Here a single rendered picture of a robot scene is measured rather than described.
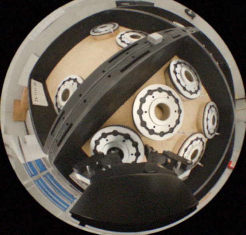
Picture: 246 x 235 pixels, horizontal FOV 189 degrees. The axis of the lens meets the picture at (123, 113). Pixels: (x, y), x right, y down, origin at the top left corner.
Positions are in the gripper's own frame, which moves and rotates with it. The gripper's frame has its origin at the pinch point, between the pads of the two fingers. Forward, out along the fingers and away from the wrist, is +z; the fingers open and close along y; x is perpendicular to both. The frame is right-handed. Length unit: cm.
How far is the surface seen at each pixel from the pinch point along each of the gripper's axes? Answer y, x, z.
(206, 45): 49, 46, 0
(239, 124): 357, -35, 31
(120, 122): -2.4, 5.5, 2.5
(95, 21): -11.1, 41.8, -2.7
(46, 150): -13.4, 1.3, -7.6
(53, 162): -12.3, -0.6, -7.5
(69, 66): -18.3, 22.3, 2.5
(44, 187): -139, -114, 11
